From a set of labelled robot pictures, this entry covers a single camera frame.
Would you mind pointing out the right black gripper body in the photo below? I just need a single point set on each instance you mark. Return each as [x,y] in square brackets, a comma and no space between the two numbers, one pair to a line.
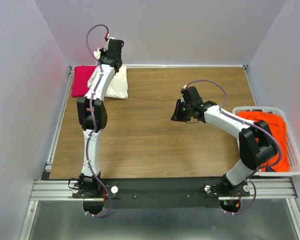
[179,111]

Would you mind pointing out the white t shirt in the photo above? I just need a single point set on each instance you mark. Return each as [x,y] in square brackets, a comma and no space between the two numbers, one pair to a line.
[118,87]

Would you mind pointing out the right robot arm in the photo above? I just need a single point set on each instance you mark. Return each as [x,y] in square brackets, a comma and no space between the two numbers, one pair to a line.
[257,144]

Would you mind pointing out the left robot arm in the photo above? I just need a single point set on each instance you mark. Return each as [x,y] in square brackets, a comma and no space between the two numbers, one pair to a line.
[92,114]

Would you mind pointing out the orange t shirt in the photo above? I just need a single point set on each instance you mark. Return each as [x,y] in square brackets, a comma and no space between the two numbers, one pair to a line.
[279,130]

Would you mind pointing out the folded pink t shirt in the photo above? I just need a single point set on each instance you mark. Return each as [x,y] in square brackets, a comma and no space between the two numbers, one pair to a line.
[82,75]

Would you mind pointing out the white plastic basket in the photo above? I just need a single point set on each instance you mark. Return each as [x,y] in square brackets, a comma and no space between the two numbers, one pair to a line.
[293,154]

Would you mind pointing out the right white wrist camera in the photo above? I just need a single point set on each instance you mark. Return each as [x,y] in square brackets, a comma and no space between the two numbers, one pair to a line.
[185,94]

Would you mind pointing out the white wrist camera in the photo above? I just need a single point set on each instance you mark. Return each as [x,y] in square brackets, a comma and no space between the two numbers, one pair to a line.
[185,94]
[107,39]

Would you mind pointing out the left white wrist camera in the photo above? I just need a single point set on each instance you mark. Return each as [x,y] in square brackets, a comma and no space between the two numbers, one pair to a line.
[107,39]

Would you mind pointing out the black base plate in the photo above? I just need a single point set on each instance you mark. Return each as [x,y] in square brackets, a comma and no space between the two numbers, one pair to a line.
[155,193]

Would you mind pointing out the aluminium frame rail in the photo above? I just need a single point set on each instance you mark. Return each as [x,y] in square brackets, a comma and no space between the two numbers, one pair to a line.
[45,189]

